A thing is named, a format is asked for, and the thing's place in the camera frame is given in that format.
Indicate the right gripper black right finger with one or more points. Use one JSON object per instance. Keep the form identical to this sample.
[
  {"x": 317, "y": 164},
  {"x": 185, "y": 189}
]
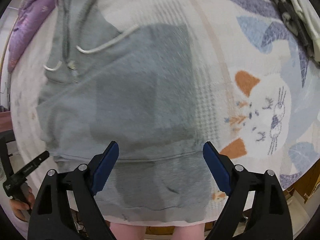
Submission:
[{"x": 256, "y": 207}]

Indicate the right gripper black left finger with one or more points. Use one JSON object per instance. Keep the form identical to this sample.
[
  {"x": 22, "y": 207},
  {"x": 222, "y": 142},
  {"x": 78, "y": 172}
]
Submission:
[{"x": 51, "y": 217}]

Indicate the grey hooded sweatshirt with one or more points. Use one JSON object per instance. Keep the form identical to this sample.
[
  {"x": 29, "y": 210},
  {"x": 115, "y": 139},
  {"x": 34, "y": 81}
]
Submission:
[{"x": 134, "y": 87}]

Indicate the person's left hand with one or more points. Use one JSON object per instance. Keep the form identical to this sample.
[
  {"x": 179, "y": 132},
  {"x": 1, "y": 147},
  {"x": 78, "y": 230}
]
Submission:
[{"x": 18, "y": 206}]

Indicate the white patterned bed sheet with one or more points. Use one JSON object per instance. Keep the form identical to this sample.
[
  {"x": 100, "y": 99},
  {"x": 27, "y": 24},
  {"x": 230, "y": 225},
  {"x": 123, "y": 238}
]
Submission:
[{"x": 257, "y": 89}]

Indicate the purple pillow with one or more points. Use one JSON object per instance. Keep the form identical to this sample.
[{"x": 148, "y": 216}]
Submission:
[{"x": 31, "y": 15}]

